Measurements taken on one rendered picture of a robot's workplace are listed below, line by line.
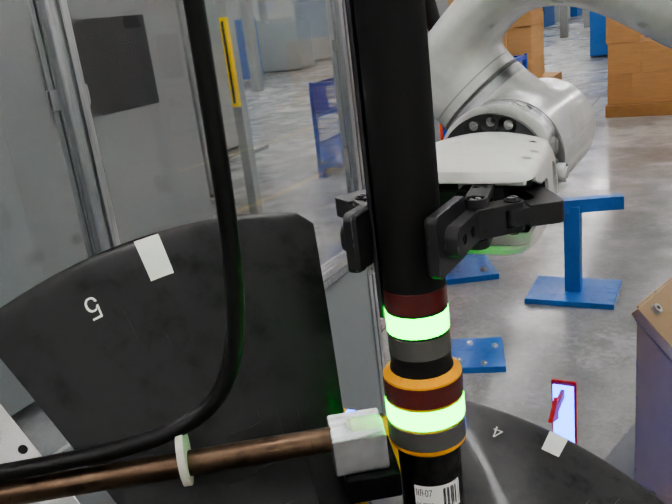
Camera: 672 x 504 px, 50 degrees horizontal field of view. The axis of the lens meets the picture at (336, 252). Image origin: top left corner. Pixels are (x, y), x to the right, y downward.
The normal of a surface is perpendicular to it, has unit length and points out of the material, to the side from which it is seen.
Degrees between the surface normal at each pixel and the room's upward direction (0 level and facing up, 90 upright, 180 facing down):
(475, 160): 6
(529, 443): 16
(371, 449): 90
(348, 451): 90
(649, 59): 90
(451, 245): 90
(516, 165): 7
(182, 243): 44
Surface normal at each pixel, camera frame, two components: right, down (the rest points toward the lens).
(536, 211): 0.07, 0.30
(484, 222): 0.29, 0.26
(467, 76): -0.22, 0.11
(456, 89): -0.44, 0.31
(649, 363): -0.70, 0.30
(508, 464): 0.07, -0.90
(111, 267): 0.14, -0.43
